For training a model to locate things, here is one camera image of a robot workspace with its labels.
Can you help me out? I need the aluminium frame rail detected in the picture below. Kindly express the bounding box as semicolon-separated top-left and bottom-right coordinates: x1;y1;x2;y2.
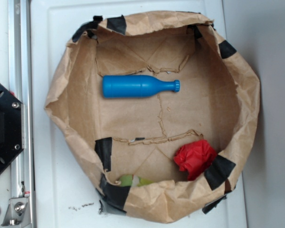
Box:
8;0;37;228

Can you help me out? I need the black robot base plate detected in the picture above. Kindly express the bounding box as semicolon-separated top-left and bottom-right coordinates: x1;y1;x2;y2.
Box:
0;83;23;175

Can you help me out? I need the metal corner bracket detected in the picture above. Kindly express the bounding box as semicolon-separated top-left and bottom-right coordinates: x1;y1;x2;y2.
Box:
0;197;31;228

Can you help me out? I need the green and white toy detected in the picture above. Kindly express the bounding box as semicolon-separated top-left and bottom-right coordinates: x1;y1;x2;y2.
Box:
118;174;153;187

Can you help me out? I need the red crumpled paper ball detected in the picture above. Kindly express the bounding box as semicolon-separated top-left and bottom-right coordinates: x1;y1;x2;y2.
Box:
173;139;218;181

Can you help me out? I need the brown paper bag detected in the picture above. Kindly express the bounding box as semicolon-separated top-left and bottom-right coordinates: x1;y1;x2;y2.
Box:
45;11;260;223

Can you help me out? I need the blue plastic bottle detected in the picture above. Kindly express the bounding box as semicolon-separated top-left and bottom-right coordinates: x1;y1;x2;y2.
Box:
102;75;181;98

